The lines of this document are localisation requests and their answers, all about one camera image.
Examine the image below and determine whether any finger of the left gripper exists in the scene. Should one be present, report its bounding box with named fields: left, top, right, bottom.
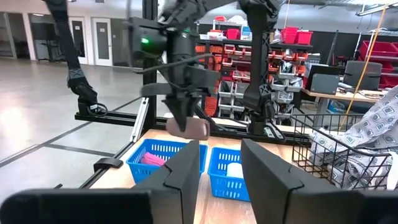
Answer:
left=183, top=94, right=200, bottom=126
left=164, top=95, right=188, bottom=132

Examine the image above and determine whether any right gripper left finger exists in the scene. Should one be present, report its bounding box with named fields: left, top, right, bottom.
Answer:
left=132, top=139, right=200, bottom=224

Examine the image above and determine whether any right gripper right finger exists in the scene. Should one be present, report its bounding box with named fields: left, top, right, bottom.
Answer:
left=240, top=138, right=365, bottom=224

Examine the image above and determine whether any tan bandage roll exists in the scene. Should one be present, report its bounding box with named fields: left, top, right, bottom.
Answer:
left=165, top=116, right=211, bottom=141

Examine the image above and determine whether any white plastic bottle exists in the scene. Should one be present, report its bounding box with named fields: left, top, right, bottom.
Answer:
left=226, top=162, right=245, bottom=180

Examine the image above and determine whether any pink bandage roll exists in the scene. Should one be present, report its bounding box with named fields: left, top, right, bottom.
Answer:
left=140, top=151, right=167, bottom=167

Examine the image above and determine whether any grey patterned hospital gown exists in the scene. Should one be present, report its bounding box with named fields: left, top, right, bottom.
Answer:
left=308, top=85, right=398, bottom=191

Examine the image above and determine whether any blue plastic basket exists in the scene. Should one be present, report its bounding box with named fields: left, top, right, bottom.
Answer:
left=125, top=138, right=209, bottom=185
left=207, top=146, right=253, bottom=203

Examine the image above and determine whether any shelf with red bins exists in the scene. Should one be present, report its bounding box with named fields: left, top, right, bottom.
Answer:
left=195, top=15, right=315, bottom=119

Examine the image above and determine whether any black table clamp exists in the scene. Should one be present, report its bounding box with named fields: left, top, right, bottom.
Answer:
left=93, top=157, right=124, bottom=174

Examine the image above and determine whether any wooden desk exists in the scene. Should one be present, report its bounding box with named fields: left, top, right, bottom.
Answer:
left=300, top=88, right=389, bottom=105

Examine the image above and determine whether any grey office chair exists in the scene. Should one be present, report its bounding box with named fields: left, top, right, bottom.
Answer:
left=343, top=60, right=384, bottom=91

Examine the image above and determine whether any rack with red crates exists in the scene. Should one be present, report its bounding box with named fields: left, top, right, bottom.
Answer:
left=356, top=29, right=398, bottom=90

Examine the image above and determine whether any silver aluminium rail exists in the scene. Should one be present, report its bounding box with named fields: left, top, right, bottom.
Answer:
left=129, top=96, right=150, bottom=144

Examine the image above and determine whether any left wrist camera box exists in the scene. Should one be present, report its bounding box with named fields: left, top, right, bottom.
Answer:
left=128, top=17, right=169, bottom=68

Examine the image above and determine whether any black wire basket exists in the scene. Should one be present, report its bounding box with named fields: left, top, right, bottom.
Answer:
left=290, top=113, right=398, bottom=191

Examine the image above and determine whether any yellow cable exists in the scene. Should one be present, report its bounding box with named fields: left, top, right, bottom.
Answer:
left=338, top=4, right=389, bottom=131

